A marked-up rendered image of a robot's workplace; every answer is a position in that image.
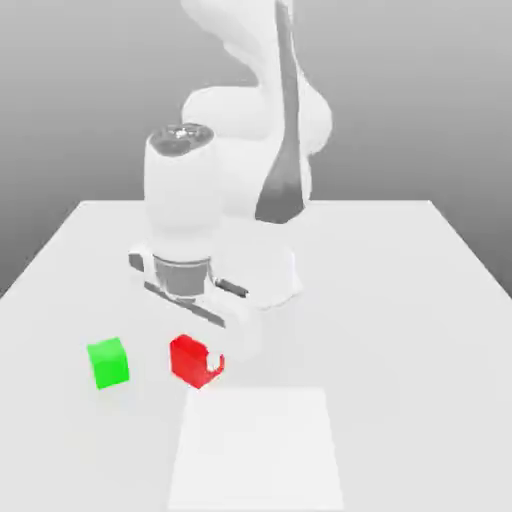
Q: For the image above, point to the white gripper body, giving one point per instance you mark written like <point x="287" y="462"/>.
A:
<point x="188" y="306"/>

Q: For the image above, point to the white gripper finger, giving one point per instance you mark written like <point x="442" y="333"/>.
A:
<point x="213" y="362"/>

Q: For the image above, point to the small red cube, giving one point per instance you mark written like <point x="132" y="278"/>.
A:
<point x="188" y="360"/>

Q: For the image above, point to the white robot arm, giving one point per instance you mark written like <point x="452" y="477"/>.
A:
<point x="180" y="192"/>

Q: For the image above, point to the small green cube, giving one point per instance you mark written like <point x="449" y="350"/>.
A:
<point x="108" y="363"/>

